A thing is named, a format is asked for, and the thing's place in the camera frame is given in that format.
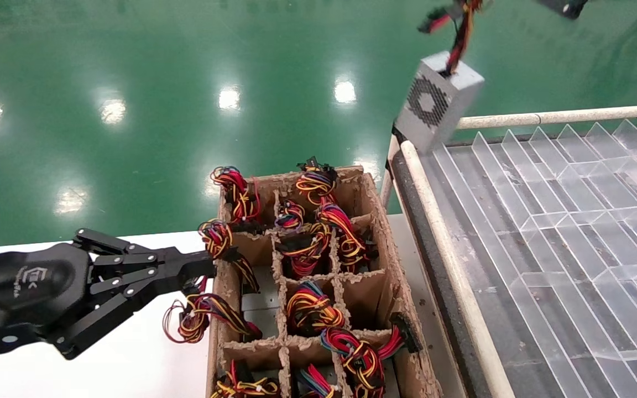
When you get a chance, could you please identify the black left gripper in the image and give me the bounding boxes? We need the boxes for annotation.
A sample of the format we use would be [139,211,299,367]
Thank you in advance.
[0,228,217,361]

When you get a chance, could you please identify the brown cardboard divider box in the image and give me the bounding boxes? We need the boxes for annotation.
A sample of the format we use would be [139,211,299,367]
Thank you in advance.
[206,166,443,398]

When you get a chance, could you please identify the white cart leg pipe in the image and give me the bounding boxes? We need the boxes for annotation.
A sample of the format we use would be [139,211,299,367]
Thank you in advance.
[379,135,402,210]

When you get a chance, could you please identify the grey metal power supply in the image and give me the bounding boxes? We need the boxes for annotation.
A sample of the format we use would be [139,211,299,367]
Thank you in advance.
[241,265,283,339]

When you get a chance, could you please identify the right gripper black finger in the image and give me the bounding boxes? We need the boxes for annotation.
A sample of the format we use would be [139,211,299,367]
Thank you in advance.
[537,0,590,20]

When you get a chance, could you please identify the black cart side rail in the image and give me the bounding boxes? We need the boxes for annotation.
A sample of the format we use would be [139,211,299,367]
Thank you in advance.
[391,149,493,398]

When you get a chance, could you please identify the grey power supply with wires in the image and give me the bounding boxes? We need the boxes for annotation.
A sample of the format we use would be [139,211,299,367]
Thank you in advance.
[395,0,486,155]

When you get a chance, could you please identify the white horizontal cart pipe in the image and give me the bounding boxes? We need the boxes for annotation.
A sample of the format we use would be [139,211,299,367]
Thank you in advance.
[457,105,637,131]

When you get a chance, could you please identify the clear acrylic divider tray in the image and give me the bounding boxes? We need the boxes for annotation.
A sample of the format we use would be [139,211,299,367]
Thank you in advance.
[418,119,637,398]

